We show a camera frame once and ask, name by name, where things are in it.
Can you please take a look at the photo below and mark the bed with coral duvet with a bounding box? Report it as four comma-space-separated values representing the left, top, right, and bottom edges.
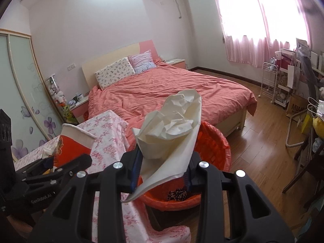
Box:
82, 40, 257, 142

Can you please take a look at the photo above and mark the red plastic trash basket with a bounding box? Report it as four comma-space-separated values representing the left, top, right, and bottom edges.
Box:
138, 121, 231, 211

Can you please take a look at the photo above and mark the pink striped pillow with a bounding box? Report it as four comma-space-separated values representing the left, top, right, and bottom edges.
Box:
128, 50, 156, 74

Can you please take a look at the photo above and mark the plush toy stack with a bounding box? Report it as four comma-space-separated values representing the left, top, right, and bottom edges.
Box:
45, 75, 78, 125

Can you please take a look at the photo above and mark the white wire rack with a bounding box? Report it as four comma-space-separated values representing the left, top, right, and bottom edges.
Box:
259, 62, 278, 104

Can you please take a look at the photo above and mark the cluttered desk with boxes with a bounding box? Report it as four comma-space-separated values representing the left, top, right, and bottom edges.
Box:
282, 39, 323, 208

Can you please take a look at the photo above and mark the floral white pillow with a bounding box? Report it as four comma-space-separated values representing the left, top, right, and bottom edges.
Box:
94, 57, 135, 90

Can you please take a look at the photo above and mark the mug on nightstand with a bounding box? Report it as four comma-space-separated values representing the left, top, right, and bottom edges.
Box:
76, 94, 83, 101

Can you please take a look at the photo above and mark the red and white paper cup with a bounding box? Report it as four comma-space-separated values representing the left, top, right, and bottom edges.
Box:
53, 124, 97, 168

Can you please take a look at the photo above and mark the pink white left nightstand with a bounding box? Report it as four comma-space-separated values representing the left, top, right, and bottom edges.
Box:
69, 93, 88, 124

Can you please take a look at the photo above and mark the glass floral wardrobe door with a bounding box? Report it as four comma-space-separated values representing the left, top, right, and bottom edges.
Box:
1, 30, 63, 160

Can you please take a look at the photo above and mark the right nightstand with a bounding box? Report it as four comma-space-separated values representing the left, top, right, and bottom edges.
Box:
165, 58, 186, 69

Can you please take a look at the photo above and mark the white paper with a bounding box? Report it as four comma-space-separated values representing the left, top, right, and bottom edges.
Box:
124, 89, 202, 203

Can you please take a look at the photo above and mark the pink window curtain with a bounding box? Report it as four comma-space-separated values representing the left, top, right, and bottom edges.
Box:
215, 0, 311, 68

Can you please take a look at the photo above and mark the pink floral tablecloth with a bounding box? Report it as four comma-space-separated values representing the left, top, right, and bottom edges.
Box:
14, 109, 192, 243

